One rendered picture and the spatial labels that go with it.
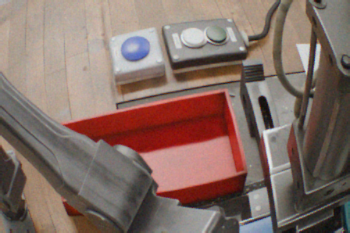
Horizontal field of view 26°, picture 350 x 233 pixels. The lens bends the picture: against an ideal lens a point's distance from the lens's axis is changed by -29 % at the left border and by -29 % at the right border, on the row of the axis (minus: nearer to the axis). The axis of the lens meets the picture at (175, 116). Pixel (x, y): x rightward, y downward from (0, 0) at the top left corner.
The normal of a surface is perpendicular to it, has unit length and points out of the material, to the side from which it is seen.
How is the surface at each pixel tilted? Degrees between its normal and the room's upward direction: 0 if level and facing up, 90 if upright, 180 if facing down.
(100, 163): 26
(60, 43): 0
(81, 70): 0
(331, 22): 0
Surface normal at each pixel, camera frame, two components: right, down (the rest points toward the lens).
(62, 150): 0.42, -0.26
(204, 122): 0.01, -0.47
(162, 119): 0.22, 0.86
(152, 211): -0.38, -0.58
